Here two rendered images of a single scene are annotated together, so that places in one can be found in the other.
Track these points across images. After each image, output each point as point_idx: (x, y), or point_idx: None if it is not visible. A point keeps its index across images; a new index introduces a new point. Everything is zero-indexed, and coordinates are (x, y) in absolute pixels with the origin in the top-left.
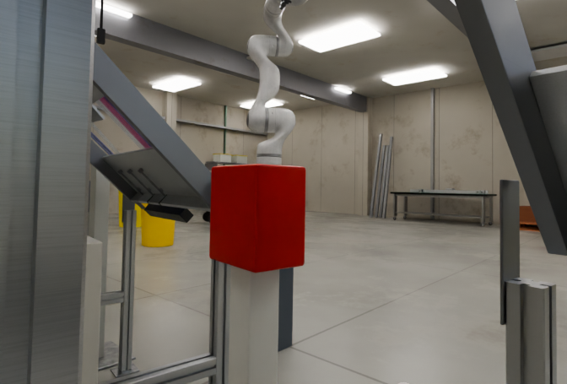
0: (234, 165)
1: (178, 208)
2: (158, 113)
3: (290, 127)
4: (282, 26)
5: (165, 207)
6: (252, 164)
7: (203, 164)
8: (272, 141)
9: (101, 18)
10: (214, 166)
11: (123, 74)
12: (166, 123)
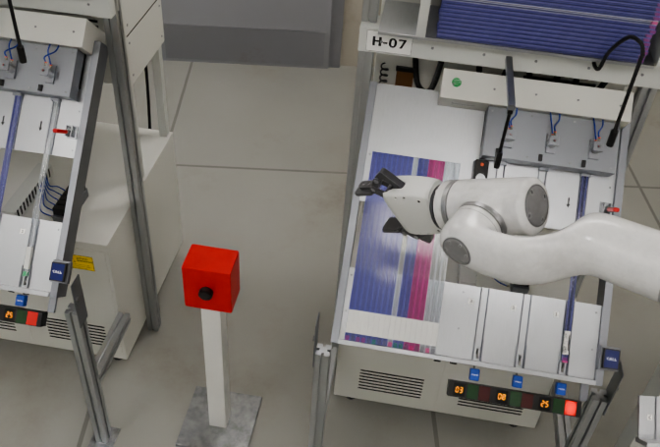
0: (212, 247)
1: (467, 382)
2: (347, 235)
3: None
4: None
5: (509, 389)
6: (196, 245)
7: (337, 298)
8: None
9: (501, 139)
10: (236, 251)
11: (353, 194)
12: (345, 246)
